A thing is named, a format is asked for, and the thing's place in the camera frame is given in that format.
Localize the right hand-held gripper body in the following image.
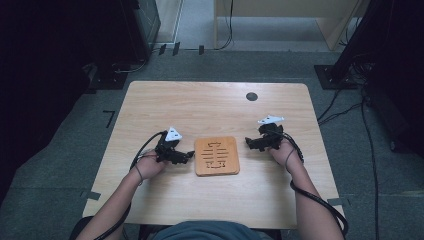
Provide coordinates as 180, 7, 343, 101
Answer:
257, 114, 286, 151

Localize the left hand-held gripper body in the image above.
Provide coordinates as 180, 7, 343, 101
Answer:
154, 126, 184, 165

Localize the person's right hand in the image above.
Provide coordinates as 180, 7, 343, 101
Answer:
267, 138, 303, 170

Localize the person's left hand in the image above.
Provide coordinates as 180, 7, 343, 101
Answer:
134, 149, 168, 183

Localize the black angled floor tape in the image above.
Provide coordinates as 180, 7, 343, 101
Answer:
102, 110, 116, 129

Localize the person's blue-grey shirt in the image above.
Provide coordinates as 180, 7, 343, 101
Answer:
151, 220, 269, 240

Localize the grey tape piece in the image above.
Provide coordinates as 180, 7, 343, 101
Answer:
79, 190, 102, 202
326, 197, 352, 207

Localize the dark glass-sided cabinet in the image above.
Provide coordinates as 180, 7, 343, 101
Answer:
132, 0, 162, 62

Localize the light wooden desk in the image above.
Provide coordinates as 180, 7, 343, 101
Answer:
213, 0, 372, 52

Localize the black curtain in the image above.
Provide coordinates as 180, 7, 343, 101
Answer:
0, 0, 149, 208
333, 0, 424, 158

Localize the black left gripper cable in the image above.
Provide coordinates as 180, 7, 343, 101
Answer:
94, 131, 168, 240

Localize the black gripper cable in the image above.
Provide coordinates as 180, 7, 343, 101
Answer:
94, 131, 168, 240
281, 131, 350, 238

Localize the thin grey wrist cord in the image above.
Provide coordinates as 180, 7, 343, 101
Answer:
134, 163, 144, 187
284, 146, 298, 169

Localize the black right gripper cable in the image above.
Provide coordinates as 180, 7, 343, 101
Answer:
281, 131, 350, 238

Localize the black stand base plate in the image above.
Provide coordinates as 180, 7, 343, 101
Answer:
313, 63, 360, 91
87, 70, 128, 91

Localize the long black floor cable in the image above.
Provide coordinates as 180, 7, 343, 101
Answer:
360, 94, 381, 240

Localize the black hanging cable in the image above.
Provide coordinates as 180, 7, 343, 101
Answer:
215, 0, 235, 51

